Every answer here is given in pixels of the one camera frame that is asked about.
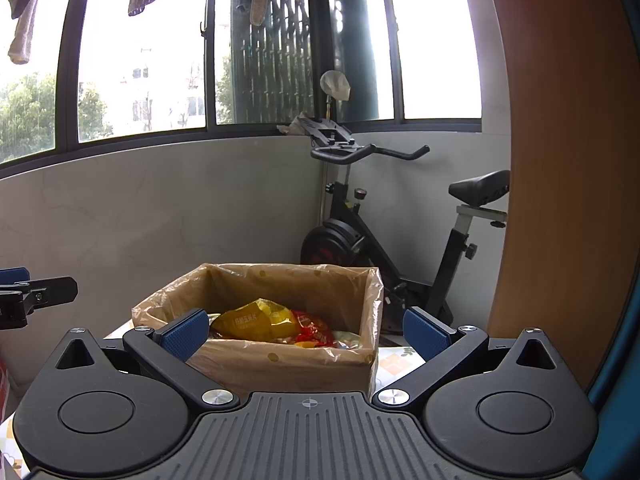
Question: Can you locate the yellow snack bag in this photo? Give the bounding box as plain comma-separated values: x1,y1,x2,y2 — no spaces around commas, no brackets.
209,298,302,344

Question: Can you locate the black exercise bike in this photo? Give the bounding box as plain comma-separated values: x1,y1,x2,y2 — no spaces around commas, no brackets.
299,116,512,343

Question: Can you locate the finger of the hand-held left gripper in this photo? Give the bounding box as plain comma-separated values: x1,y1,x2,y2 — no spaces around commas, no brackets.
0,267,31,295
0,276,79,331

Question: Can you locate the wooden board panel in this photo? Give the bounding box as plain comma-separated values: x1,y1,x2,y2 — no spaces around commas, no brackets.
482,0,632,392

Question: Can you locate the red snack packet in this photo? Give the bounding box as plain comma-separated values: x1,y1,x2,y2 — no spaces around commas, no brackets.
292,310,335,349

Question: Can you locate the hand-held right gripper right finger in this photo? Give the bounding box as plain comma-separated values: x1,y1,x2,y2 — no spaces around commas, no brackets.
371,306,569,408

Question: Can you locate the crumpled rag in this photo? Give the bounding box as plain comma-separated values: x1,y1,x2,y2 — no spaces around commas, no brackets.
277,113,314,136

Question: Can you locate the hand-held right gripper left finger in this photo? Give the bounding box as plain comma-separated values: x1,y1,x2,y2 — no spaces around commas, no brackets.
51,308,241,408

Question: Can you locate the beige hanging garment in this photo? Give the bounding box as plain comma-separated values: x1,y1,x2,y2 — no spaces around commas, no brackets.
7,0,52,66

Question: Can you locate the green lattice screen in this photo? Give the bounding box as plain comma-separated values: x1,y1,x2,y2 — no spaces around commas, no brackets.
231,0,317,125

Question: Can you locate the taped cardboard box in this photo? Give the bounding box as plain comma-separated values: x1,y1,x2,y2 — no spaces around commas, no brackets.
131,261,385,398

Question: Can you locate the pale green snack packet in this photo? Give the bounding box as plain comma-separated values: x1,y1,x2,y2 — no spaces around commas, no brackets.
331,330,364,351

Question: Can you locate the cloth-wrapped pole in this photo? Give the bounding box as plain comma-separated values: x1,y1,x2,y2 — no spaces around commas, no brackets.
320,70,352,119

